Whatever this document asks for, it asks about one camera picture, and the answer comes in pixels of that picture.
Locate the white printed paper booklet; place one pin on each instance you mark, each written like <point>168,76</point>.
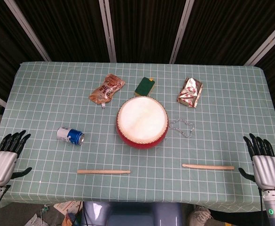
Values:
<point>66,207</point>

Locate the green and yellow sponge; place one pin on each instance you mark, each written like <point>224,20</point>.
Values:
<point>144,86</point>

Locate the crumpled white paper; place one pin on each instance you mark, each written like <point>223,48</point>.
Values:
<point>35,220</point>

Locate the orange printed box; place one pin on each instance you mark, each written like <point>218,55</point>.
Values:
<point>69,220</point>

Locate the wooden drumstick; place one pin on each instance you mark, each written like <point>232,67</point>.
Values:
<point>210,167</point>
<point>99,172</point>

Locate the brown sauce pouch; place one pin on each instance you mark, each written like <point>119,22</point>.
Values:
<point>106,90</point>

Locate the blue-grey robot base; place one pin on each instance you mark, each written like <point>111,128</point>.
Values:
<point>132,215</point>

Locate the green grid cutting mat table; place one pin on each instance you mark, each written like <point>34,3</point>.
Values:
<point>57,99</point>

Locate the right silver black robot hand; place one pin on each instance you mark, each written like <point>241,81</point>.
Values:
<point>267,169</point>

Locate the red drum with white skin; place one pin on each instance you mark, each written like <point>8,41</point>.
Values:
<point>140,120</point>

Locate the white sneaker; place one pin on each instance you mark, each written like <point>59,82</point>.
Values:
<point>199,216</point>

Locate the gold foil snack packet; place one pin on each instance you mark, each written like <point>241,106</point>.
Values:
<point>190,93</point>

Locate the blue and white drink can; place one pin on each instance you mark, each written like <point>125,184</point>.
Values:
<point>72,136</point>

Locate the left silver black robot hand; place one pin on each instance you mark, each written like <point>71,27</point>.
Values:
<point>1,164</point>

